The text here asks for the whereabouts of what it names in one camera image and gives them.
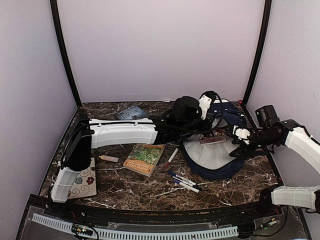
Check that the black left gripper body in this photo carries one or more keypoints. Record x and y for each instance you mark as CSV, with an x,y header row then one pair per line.
x,y
205,128

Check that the orange treehouse paperback book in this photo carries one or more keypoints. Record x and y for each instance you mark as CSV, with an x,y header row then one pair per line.
x,y
143,158

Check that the blue capped white marker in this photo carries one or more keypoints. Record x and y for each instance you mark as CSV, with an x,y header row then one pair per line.
x,y
175,174

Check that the dark blue hardcover book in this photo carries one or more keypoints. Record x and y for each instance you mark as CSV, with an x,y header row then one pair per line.
x,y
131,113

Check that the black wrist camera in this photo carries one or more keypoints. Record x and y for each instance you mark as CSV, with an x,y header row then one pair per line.
x,y
266,116
186,108

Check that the red capped white marker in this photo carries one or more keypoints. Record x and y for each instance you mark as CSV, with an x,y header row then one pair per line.
x,y
171,158

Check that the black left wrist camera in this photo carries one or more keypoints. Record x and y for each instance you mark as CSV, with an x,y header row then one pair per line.
x,y
186,108

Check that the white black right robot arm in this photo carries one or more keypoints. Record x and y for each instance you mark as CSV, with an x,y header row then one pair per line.
x,y
295,137

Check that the black capped white marker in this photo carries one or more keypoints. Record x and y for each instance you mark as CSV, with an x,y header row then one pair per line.
x,y
186,186

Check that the purple capped white marker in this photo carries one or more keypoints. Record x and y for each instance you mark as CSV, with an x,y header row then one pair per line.
x,y
190,183

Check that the black front rail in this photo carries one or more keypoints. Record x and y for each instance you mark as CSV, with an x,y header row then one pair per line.
x,y
92,215

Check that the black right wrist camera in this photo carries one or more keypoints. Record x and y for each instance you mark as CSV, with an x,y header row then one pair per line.
x,y
266,116

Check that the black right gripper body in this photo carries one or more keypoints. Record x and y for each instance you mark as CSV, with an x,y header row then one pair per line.
x,y
244,150

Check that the white slotted cable duct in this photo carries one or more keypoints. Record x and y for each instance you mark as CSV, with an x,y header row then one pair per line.
x,y
119,231

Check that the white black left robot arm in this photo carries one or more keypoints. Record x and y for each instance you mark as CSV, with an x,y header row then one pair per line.
x,y
87,134

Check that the navy blue backpack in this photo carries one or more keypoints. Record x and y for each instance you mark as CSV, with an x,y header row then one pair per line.
x,y
212,161

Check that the pink floral paperback book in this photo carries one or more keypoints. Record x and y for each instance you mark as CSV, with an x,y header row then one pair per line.
x,y
213,140

